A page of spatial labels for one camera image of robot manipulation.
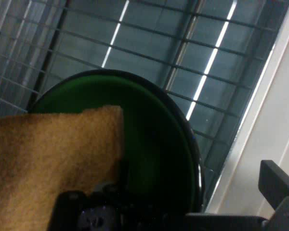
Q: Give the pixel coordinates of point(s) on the dark round plate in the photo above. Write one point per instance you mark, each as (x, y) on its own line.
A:
(156, 144)

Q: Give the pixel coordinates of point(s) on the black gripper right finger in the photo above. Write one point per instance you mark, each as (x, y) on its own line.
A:
(279, 190)

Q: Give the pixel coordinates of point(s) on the brown toast bread slice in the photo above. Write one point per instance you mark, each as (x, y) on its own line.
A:
(38, 156)

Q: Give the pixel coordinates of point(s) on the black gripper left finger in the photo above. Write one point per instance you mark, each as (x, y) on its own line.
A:
(86, 214)

